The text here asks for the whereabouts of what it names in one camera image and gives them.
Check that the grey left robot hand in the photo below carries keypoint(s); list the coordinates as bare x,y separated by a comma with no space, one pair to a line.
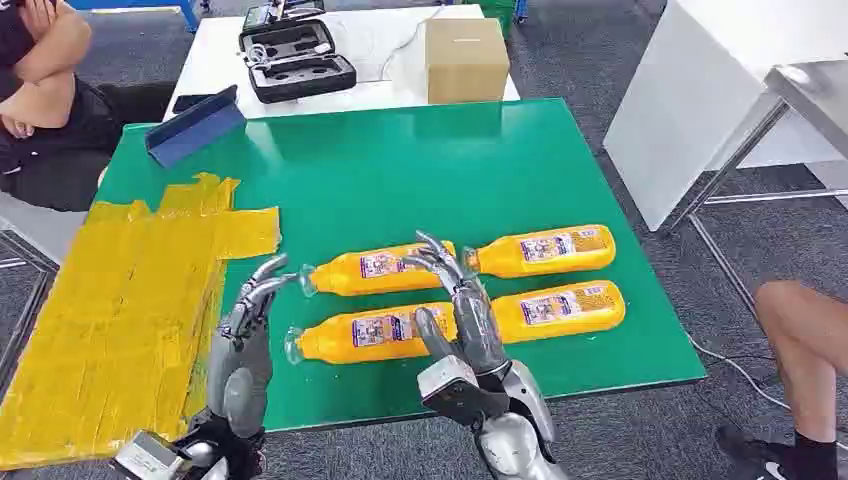
238,378

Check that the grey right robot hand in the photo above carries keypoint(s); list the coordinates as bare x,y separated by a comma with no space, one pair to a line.
480,331

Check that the orange drink bottle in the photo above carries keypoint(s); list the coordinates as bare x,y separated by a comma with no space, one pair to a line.
563,310
344,336
550,250
344,273

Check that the yellow sheet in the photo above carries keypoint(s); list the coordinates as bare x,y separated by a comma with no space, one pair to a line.
119,318

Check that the green mat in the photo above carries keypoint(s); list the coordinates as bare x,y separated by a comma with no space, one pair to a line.
411,172

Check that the blue folding stand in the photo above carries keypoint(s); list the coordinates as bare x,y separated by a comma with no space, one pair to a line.
195,129

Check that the cardboard box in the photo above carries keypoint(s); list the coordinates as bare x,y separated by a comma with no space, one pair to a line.
467,63

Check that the black phone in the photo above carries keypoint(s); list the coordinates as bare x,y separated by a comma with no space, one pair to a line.
189,102

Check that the white table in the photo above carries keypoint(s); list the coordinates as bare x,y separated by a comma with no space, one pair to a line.
384,40

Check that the white panel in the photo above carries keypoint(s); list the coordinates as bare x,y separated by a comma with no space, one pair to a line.
689,99

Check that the green crate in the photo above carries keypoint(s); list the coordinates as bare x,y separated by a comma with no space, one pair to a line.
500,13

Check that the black open foam case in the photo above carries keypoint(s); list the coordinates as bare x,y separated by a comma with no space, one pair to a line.
298,63

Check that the seated person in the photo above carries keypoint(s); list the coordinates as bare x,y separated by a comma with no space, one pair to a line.
46,106

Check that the dark device case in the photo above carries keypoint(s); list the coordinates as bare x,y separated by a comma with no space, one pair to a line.
281,14

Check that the steel bench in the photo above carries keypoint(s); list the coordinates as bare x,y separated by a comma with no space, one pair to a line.
815,93

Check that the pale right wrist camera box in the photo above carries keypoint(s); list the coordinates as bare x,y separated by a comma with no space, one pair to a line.
450,387

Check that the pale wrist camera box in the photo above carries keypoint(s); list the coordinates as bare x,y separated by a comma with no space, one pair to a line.
450,387
149,458

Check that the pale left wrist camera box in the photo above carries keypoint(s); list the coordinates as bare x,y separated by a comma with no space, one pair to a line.
149,458

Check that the grey metal frame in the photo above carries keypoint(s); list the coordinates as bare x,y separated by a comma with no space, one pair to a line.
36,265

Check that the blue metal frame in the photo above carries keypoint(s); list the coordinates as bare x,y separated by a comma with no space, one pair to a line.
132,5

